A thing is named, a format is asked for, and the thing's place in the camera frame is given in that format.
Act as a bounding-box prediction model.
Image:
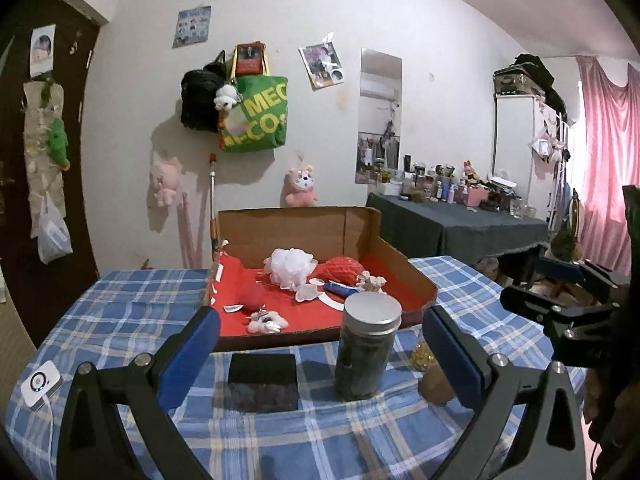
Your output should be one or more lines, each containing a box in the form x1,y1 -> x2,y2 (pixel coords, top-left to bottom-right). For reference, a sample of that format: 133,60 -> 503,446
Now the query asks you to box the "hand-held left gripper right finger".
422,305 -> 586,480

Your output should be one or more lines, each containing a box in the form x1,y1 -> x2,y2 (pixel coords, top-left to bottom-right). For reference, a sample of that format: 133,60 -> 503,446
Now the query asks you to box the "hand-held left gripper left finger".
55,305 -> 222,480

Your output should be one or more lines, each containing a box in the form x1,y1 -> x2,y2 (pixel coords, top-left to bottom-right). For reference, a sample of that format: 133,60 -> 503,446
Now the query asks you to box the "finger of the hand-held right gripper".
500,285 -> 621,361
532,256 -> 631,288

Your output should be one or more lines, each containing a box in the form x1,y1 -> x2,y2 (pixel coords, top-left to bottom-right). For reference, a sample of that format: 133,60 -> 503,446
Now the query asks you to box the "fluffy grey white keychain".
246,310 -> 289,335

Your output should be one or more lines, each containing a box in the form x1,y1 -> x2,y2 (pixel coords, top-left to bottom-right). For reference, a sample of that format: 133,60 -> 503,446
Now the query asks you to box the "red knitted ball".
220,284 -> 266,315

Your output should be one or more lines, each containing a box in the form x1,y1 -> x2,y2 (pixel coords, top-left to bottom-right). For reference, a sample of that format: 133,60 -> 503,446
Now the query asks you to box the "cardboard box with red lining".
202,205 -> 438,353

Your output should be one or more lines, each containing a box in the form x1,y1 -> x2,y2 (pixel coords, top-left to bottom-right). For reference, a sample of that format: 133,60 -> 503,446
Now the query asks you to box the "small clear jar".
411,342 -> 438,372

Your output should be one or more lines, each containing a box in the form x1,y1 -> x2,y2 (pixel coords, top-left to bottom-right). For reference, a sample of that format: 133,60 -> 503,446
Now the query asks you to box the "black box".
227,352 -> 300,413

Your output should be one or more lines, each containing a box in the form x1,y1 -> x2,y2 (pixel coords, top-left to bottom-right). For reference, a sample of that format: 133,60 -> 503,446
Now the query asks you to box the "blue plaid sheet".
0,255 -> 588,480

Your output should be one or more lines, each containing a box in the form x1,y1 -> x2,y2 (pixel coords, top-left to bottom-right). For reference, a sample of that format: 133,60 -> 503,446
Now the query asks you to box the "dark jar with metal lid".
334,292 -> 403,402

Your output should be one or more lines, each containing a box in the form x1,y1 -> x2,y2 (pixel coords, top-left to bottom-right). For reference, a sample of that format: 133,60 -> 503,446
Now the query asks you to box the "table with dark cloth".
366,192 -> 550,266

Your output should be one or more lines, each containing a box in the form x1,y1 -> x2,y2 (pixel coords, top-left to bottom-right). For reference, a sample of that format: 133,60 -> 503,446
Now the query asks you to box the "pink curtain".
575,55 -> 640,276

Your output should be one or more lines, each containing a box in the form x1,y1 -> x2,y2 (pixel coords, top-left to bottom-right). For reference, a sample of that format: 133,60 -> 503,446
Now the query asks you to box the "white wardrobe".
492,95 -> 538,221

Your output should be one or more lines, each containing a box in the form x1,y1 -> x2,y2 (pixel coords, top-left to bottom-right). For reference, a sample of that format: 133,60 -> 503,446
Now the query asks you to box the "pink umbrella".
179,192 -> 201,268

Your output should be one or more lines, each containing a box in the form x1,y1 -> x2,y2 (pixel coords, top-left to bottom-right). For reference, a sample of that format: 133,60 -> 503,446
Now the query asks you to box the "white mesh bath pouf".
262,247 -> 317,291

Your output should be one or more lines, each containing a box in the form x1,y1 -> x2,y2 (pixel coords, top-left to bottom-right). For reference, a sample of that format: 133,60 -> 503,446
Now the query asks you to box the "row of cosmetic bottles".
375,154 -> 538,219

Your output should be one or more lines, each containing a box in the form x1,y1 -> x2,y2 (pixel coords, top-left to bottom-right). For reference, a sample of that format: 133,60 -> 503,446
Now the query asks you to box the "red mesh bath pouf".
312,255 -> 365,288

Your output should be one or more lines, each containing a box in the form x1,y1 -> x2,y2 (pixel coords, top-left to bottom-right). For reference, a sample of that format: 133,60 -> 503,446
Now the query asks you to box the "white electronic device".
20,360 -> 63,411

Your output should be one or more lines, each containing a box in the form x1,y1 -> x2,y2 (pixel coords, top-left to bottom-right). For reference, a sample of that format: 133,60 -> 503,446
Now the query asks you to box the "mop pole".
207,152 -> 221,256

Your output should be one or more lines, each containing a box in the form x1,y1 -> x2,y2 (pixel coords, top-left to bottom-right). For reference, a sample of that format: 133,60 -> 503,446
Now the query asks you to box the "pink plush rabbit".
150,156 -> 185,208

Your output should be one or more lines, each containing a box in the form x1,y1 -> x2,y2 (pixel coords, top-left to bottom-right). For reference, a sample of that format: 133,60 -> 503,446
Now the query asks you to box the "white plastic bag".
37,192 -> 73,265

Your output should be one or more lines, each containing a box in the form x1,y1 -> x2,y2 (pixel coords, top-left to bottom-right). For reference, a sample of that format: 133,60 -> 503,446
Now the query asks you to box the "patterned storage case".
492,69 -> 541,97

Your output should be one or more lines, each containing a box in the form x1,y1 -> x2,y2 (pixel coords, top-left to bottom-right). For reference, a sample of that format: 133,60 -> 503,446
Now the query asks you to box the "black bag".
512,53 -> 556,92

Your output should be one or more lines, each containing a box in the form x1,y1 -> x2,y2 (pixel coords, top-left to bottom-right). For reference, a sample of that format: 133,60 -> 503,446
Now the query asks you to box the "pink plush cat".
284,164 -> 319,207

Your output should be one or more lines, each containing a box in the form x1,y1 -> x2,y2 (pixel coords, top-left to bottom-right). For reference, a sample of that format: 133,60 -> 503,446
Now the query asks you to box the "dark brown door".
0,0 -> 108,348

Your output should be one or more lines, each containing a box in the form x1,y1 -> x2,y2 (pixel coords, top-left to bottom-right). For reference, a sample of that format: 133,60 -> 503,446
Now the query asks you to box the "beige hanging organiser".
22,80 -> 66,238

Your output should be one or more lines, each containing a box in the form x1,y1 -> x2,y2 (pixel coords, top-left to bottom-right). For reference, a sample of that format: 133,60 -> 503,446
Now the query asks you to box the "green tote bag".
217,45 -> 290,153

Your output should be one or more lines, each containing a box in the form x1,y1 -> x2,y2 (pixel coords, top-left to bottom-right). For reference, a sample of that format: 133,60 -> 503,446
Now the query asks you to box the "green plush toy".
46,119 -> 71,168

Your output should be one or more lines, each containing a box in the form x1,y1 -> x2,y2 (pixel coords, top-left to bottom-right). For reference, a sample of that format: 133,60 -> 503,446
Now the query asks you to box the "black backpack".
180,50 -> 227,133

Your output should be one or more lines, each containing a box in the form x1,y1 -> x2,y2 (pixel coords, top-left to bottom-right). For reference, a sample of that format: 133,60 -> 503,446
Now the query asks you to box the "small white plush toy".
214,84 -> 238,111

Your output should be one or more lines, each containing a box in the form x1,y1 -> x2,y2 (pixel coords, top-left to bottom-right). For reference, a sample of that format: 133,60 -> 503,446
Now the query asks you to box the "red framed picture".
235,42 -> 266,76

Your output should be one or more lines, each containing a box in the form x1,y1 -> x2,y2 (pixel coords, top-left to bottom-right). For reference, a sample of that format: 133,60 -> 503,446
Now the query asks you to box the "photo on door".
30,24 -> 57,78

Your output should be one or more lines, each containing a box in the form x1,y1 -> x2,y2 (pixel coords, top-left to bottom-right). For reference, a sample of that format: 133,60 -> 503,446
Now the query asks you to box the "white cable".
42,396 -> 62,461

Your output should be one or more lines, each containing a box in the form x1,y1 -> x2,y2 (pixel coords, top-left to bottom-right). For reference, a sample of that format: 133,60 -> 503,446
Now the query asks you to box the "wall mirror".
355,47 -> 403,184

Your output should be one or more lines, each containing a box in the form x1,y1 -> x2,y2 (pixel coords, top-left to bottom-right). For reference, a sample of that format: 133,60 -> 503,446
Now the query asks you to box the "photo collage wall poster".
299,32 -> 345,91

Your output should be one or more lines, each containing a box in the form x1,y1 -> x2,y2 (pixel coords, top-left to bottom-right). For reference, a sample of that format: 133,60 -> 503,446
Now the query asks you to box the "blue wall poster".
172,6 -> 212,48

